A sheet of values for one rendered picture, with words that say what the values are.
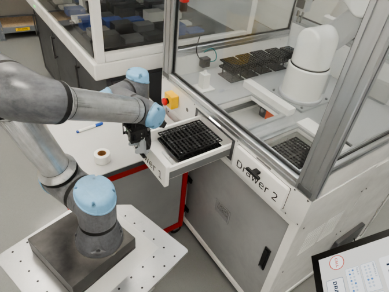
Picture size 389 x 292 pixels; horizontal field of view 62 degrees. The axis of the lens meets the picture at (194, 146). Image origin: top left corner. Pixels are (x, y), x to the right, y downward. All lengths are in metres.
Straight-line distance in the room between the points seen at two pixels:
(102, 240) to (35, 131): 0.39
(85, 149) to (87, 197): 0.64
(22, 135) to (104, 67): 1.18
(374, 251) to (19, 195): 2.16
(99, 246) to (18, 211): 1.40
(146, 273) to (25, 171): 1.74
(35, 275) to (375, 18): 1.19
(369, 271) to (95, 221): 0.72
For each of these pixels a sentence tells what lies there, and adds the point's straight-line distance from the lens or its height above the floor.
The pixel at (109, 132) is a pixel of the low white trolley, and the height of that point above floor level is 0.76.
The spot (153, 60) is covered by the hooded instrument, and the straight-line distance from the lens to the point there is 2.13.
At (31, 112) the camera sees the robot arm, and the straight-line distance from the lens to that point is 0.71.
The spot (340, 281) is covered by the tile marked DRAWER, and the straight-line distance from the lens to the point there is 0.95.
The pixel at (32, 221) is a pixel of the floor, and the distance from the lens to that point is 2.35.
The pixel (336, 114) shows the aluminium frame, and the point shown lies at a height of 1.28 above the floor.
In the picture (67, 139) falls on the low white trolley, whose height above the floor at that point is 0.76.
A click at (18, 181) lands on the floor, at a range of 2.64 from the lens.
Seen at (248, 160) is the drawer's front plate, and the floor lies 0.91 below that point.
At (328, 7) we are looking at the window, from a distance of 1.01.
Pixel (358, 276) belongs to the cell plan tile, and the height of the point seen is 1.05.
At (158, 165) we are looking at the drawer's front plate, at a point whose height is 0.89.
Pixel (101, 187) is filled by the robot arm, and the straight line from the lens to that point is 0.99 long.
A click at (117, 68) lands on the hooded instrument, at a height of 0.86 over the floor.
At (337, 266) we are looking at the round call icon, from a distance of 0.97.
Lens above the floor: 1.75
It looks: 39 degrees down
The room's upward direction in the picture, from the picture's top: 7 degrees clockwise
